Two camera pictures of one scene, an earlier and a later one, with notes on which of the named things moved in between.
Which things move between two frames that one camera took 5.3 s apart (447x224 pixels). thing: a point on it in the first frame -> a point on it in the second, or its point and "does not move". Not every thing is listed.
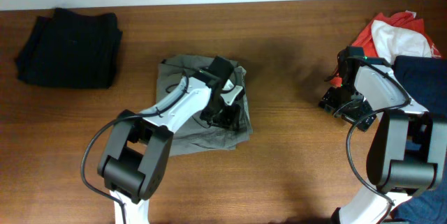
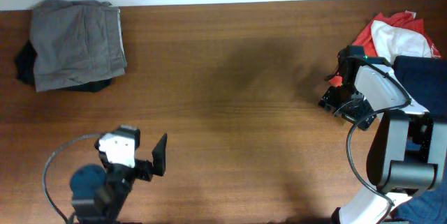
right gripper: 330,99 does not move
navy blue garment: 424,79 does not move
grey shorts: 195,135 -> 75,41
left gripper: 224,120 -> 144,167
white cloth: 392,42 does not move
